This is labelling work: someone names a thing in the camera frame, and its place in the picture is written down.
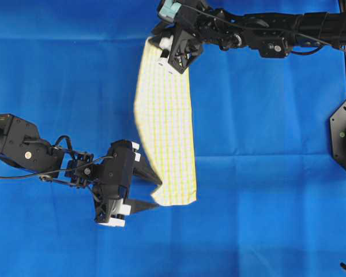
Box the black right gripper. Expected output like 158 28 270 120
151 11 203 74

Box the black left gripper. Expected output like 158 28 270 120
92 140 162 227

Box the yellow checked towel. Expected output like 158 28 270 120
134 41 197 206

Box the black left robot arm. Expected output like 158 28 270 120
0 114 162 227

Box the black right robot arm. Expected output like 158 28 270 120
148 1 346 74

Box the blue table cloth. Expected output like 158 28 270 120
0 1 346 276

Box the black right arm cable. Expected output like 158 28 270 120
178 2 346 60

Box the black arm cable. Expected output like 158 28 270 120
178 2 346 60
0 135 116 203

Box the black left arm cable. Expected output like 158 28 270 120
0 135 116 203

